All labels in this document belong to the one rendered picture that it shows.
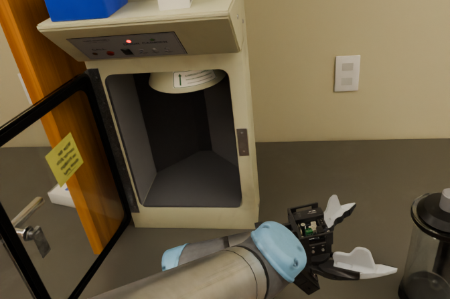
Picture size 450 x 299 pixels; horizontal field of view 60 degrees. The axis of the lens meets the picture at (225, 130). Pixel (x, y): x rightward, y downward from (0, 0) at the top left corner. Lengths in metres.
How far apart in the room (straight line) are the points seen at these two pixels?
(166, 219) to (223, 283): 0.63
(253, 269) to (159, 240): 0.59
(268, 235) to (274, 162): 0.74
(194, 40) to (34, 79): 0.31
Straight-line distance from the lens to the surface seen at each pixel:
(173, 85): 0.83
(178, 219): 1.02
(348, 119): 1.33
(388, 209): 1.09
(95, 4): 0.68
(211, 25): 0.64
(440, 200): 0.75
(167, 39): 0.69
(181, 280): 0.38
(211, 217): 1.00
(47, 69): 0.84
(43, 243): 0.77
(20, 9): 0.80
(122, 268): 1.00
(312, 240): 0.65
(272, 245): 0.49
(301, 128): 1.33
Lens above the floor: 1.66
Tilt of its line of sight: 31 degrees down
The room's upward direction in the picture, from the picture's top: 7 degrees counter-clockwise
